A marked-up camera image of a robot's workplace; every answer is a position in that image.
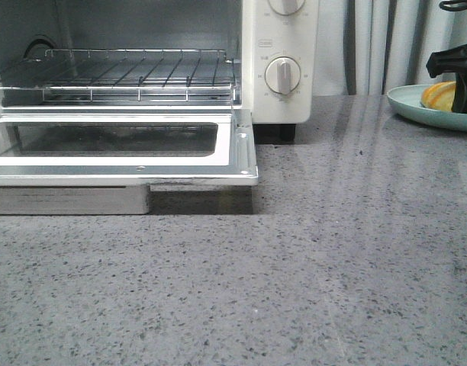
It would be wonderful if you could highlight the wire oven rack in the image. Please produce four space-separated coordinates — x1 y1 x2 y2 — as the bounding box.
0 49 241 105

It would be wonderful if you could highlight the white Toshiba toaster oven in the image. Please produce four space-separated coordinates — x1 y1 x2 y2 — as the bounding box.
0 1 319 141

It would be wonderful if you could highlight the upper oven control knob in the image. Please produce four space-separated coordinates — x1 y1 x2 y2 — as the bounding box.
268 0 305 16

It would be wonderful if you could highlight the oven glass door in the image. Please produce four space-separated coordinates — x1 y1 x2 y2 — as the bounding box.
0 108 258 187

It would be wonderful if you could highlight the golden bread loaf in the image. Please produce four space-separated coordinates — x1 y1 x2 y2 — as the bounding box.
420 82 456 112

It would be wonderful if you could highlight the oven control knob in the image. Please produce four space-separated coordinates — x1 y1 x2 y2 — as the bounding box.
268 0 305 16
265 57 301 95

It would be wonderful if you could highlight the metal crumb tray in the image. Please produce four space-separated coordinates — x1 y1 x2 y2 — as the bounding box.
0 185 150 215

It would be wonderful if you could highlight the lower oven control knob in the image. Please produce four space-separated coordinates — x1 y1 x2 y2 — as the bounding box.
265 57 301 95

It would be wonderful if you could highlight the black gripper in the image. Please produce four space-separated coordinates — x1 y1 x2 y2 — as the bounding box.
426 44 467 114

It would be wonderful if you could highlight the teal plate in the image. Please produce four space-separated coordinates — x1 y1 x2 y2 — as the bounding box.
387 85 467 132

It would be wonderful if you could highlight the grey curtain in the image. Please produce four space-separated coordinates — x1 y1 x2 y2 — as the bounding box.
313 0 467 95

